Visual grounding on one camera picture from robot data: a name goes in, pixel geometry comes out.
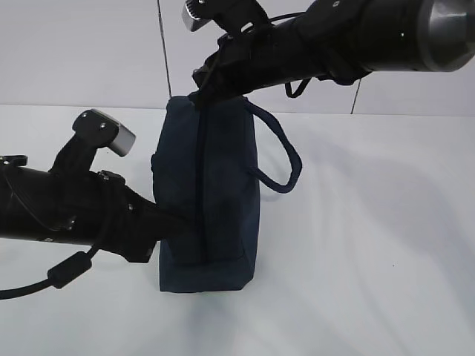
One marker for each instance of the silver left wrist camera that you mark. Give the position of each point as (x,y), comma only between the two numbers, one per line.
(93,130)

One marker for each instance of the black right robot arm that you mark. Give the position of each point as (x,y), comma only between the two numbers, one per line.
(341,41)

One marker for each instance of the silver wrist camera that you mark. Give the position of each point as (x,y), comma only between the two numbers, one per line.
(93,130)
(230,15)

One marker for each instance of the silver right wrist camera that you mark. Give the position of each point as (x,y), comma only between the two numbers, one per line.
(230,15)

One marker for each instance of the dark navy lunch bag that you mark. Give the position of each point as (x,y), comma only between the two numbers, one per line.
(205,169)

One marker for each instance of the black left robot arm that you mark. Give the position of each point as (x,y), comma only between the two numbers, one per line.
(88,208)

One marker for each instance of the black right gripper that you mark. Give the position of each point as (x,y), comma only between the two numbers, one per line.
(240,66)

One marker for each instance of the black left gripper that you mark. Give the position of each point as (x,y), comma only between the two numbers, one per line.
(132,225)

